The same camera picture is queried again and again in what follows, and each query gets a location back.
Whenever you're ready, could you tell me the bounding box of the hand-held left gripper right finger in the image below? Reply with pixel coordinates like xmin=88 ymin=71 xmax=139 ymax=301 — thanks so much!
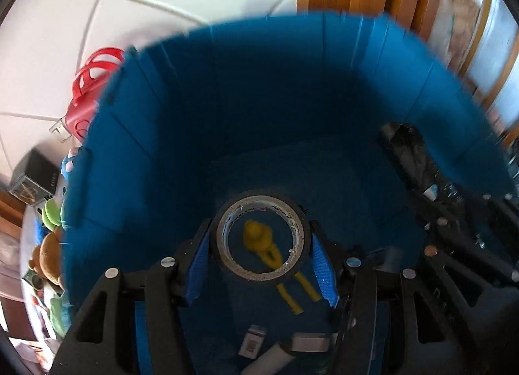
xmin=309 ymin=219 xmax=477 ymax=375

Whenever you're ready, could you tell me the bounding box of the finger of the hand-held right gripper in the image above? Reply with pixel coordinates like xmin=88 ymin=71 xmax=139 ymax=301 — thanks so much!
xmin=405 ymin=180 xmax=519 ymax=286
xmin=480 ymin=192 xmax=519 ymax=246

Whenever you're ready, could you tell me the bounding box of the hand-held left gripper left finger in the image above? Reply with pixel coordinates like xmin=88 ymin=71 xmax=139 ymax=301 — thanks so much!
xmin=49 ymin=218 xmax=214 ymax=375

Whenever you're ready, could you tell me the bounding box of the black tape roll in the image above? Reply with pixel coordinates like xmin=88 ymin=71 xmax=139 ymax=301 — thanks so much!
xmin=211 ymin=187 xmax=312 ymax=284

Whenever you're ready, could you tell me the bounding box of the black umbrella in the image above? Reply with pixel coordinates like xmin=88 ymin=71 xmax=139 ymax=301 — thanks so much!
xmin=379 ymin=121 xmax=463 ymax=201

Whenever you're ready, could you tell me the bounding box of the blue storage bin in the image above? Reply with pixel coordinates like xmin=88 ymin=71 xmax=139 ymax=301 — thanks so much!
xmin=61 ymin=10 xmax=512 ymax=375

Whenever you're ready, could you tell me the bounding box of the grey and white small box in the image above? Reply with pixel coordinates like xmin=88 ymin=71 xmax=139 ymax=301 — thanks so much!
xmin=291 ymin=332 xmax=330 ymax=353

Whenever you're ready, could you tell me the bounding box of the yellow rubber figure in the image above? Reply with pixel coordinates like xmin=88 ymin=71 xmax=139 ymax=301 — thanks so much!
xmin=242 ymin=220 xmax=321 ymax=316

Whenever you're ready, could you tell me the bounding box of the white paper tube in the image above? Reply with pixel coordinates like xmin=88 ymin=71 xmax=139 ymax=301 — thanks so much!
xmin=239 ymin=343 xmax=295 ymax=375

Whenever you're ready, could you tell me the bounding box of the green cloth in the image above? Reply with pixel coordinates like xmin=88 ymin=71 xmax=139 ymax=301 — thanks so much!
xmin=49 ymin=292 xmax=76 ymax=337

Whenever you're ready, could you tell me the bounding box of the brown plush toy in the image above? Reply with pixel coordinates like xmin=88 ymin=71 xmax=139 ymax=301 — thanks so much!
xmin=29 ymin=229 xmax=66 ymax=290

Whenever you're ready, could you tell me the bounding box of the green plush toy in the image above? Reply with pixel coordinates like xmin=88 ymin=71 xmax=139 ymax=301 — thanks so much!
xmin=41 ymin=147 xmax=84 ymax=231

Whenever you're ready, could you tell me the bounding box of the grey gift box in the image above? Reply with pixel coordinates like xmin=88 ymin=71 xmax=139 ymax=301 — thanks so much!
xmin=8 ymin=149 xmax=59 ymax=207

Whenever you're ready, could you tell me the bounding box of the red plastic handbag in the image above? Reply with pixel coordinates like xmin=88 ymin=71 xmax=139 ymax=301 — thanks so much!
xmin=67 ymin=47 xmax=126 ymax=144

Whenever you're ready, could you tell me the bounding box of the white wall socket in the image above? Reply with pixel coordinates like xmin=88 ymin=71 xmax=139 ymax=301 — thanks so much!
xmin=49 ymin=117 xmax=76 ymax=144

